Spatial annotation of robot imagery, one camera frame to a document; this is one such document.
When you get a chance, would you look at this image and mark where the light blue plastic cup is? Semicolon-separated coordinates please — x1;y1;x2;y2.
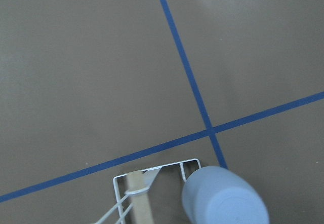
181;166;270;223

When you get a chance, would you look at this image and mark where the white wire cup rack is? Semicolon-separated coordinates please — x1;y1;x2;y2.
95;158;201;223

